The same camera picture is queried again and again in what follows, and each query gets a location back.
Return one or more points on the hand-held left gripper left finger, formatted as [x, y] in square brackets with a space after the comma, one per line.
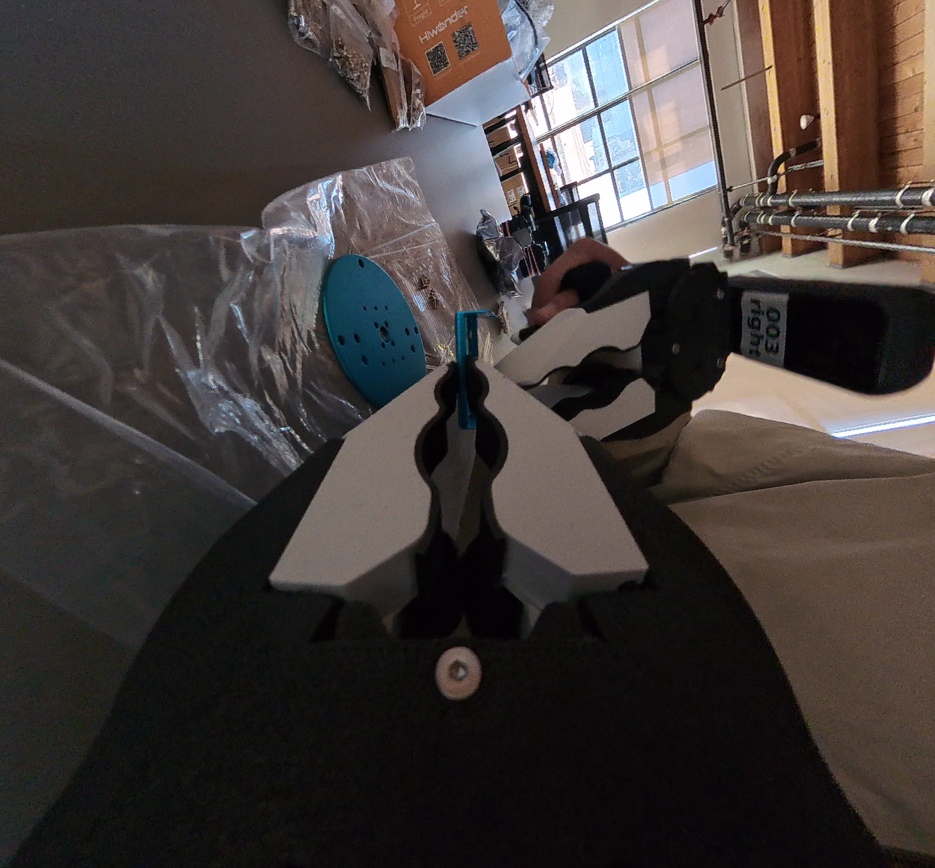
[350, 517]

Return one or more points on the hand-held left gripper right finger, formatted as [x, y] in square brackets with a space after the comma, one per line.
[570, 517]

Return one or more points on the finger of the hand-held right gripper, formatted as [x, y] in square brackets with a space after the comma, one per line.
[592, 331]
[621, 408]

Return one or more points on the blue U-shaped metal bracket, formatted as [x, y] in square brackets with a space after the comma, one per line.
[465, 349]

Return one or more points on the cluster of small brass screws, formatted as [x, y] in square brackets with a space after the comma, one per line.
[429, 292]

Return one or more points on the blue round metal plate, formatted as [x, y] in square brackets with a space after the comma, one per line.
[350, 313]

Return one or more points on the grey desk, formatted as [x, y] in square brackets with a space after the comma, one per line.
[146, 115]

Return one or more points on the person's right hand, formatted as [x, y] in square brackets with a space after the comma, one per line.
[588, 252]

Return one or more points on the small clear parts bag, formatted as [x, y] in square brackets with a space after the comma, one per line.
[504, 316]

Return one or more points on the black mesh cart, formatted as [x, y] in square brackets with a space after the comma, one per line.
[577, 221]

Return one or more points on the black insulated pipe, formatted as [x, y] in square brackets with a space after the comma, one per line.
[840, 197]
[840, 221]

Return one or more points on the crumpled silver foil bag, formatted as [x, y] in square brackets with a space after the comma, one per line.
[493, 247]

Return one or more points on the curved black pipe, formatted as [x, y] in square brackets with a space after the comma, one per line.
[778, 163]

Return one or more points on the wooden shelf with boxes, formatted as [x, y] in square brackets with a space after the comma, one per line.
[511, 166]

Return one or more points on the large grid window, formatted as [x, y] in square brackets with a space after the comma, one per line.
[643, 115]

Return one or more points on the large clear plastic bag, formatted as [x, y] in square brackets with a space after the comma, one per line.
[109, 334]

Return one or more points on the metal conduit pole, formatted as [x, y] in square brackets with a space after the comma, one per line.
[705, 42]

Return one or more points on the pile of clear screw bags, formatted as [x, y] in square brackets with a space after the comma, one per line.
[343, 50]

